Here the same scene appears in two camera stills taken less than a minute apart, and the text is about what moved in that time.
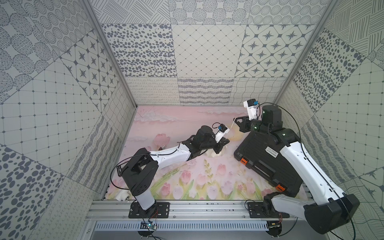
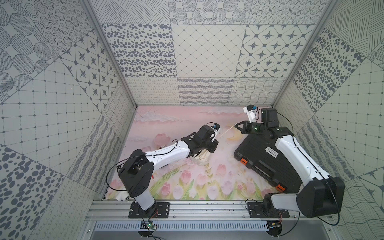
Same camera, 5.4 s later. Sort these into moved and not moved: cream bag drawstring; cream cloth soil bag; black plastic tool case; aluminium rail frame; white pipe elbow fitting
Moved: cream bag drawstring; cream cloth soil bag
Not moved: white pipe elbow fitting; black plastic tool case; aluminium rail frame
